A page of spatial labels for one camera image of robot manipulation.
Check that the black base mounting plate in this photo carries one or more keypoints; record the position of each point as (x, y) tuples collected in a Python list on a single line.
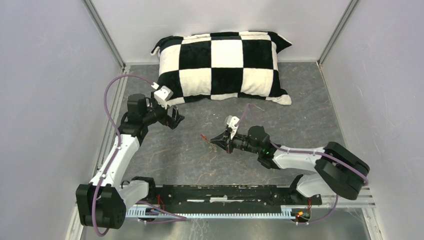
[(228, 199)]

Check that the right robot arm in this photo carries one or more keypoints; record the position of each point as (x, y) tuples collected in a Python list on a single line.
[(334, 169)]

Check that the black white checkered pillow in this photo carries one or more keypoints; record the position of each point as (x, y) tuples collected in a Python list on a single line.
[(222, 65)]

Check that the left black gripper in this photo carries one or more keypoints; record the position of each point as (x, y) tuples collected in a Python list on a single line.
[(173, 121)]

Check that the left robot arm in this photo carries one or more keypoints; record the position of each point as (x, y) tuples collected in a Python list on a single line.
[(103, 202)]

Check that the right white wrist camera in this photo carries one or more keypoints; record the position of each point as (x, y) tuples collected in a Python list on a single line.
[(232, 122)]

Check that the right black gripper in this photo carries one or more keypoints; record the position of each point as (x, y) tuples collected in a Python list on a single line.
[(222, 141)]

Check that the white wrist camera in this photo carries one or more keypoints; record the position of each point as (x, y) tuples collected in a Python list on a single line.
[(162, 94), (232, 122)]

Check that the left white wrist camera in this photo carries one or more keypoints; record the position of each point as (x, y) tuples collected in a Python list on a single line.
[(162, 94)]

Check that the metal keyring with red handle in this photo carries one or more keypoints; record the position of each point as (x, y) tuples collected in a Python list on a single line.
[(211, 146)]

